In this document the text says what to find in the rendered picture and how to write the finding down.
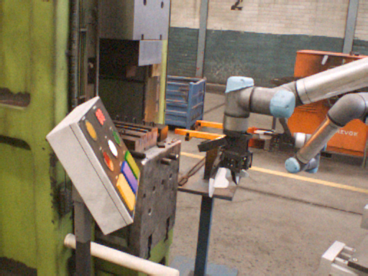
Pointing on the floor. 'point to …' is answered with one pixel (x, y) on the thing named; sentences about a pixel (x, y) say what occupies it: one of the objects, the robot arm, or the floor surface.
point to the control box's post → (83, 238)
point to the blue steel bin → (185, 100)
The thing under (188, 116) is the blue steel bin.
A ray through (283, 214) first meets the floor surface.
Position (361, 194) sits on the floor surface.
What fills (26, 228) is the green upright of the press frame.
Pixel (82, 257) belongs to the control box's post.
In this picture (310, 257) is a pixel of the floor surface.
